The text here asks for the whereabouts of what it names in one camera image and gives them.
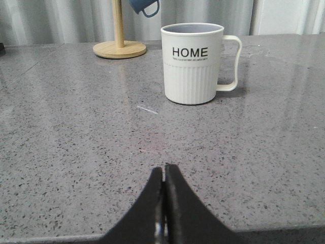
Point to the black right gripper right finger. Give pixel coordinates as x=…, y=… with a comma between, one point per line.
x=189, y=220

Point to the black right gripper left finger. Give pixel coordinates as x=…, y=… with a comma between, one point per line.
x=143, y=223

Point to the cream HOME mug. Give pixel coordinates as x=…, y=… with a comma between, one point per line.
x=191, y=60

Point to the wooden mug tree stand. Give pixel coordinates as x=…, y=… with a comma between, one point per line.
x=119, y=48

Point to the blue mug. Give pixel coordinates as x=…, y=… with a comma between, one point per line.
x=141, y=5

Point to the black wire mug rack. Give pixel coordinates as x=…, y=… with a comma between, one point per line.
x=2, y=49

